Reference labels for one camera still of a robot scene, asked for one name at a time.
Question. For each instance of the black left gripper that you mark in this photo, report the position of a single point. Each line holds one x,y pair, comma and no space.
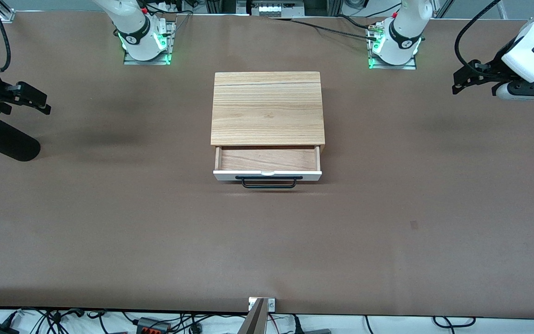
493,67

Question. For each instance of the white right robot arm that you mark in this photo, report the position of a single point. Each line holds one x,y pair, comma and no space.
133,32

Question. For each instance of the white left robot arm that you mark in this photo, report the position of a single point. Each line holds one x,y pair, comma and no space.
402,35

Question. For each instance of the light wooden drawer cabinet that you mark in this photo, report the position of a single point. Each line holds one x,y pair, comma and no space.
267,109

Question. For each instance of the black rounded cylinder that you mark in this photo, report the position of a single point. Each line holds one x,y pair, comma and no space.
9,144

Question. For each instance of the grey and orange power adapter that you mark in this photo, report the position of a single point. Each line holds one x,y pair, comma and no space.
152,326

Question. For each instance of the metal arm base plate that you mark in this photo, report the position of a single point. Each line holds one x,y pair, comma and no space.
411,65
170,44

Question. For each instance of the aluminium frame with white device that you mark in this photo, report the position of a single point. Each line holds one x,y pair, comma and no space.
274,7

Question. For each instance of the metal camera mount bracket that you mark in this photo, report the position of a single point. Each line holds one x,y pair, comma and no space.
257,317

